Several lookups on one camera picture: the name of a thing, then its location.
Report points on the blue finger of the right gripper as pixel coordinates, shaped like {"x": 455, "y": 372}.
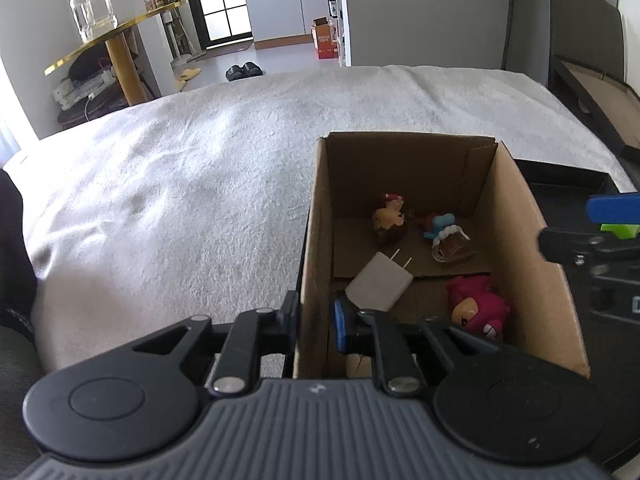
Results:
{"x": 623, "y": 208}
{"x": 585, "y": 249}

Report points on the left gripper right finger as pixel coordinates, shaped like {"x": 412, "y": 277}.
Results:
{"x": 373, "y": 334}

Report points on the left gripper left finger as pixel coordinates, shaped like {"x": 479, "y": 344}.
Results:
{"x": 241, "y": 345}

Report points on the white wall charger plug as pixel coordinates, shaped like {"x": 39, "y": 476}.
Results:
{"x": 380, "y": 283}

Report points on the pink dinosaur figurine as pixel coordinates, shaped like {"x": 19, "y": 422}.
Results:
{"x": 476, "y": 307}

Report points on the brown-haired girl figurine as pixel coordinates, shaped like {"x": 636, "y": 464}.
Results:
{"x": 389, "y": 222}

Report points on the small blue winged figurine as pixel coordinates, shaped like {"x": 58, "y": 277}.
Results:
{"x": 449, "y": 242}

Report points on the brown cardboard box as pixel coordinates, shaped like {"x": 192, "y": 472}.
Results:
{"x": 473, "y": 177}

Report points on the white fuzzy blanket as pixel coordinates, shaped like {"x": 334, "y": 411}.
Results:
{"x": 197, "y": 203}

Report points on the black slipper left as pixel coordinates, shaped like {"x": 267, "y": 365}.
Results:
{"x": 235, "y": 72}

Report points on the black slipper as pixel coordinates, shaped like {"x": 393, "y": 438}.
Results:
{"x": 252, "y": 70}
{"x": 235, "y": 72}

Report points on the black slipper right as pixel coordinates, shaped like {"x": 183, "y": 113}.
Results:
{"x": 252, "y": 70}

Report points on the gold round side table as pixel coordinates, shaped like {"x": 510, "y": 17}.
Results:
{"x": 120, "y": 56}

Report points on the orange cardboard carton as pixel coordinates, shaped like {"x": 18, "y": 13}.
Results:
{"x": 323, "y": 36}

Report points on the white kitchen cabinet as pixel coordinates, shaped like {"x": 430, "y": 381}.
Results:
{"x": 280, "y": 23}

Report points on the clear glass jar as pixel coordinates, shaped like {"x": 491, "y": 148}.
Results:
{"x": 93, "y": 18}

